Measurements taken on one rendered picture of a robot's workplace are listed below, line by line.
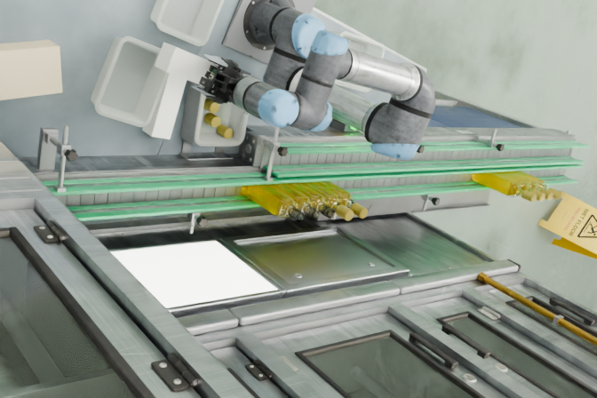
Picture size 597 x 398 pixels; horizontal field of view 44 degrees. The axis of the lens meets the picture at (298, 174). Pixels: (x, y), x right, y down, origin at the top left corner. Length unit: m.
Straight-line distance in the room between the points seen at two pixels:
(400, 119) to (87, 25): 0.85
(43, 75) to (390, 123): 0.88
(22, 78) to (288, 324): 0.88
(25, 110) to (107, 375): 1.22
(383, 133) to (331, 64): 0.38
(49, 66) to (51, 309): 1.01
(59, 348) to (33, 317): 0.08
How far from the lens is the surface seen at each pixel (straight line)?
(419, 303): 2.15
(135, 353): 0.96
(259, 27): 2.23
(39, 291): 1.08
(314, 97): 1.60
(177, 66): 1.76
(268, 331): 1.79
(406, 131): 1.89
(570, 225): 5.43
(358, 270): 2.16
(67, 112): 2.08
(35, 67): 1.94
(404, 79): 1.81
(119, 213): 2.00
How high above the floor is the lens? 2.61
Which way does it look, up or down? 46 degrees down
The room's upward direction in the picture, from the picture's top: 120 degrees clockwise
